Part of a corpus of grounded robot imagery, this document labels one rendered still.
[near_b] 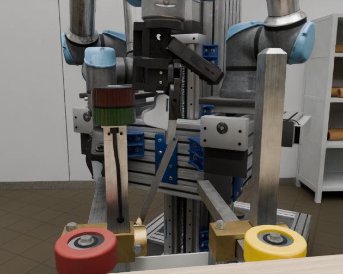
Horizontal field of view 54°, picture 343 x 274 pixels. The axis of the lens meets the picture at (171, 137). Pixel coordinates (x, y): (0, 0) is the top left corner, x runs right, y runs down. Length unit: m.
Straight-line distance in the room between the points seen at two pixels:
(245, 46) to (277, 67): 0.52
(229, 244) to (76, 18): 0.89
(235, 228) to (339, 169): 3.13
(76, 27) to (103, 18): 1.95
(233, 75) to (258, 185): 0.57
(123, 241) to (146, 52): 0.31
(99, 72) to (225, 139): 0.39
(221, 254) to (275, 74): 0.31
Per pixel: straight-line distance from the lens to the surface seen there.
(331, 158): 3.63
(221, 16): 1.31
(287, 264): 0.45
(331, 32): 3.01
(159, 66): 0.57
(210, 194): 0.78
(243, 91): 1.07
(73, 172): 3.35
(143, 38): 0.59
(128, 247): 0.57
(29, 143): 3.40
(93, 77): 0.83
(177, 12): 0.58
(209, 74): 0.59
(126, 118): 0.46
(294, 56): 1.03
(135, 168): 1.29
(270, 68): 0.55
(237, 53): 1.08
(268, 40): 1.04
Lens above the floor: 1.13
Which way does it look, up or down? 11 degrees down
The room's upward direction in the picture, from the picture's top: straight up
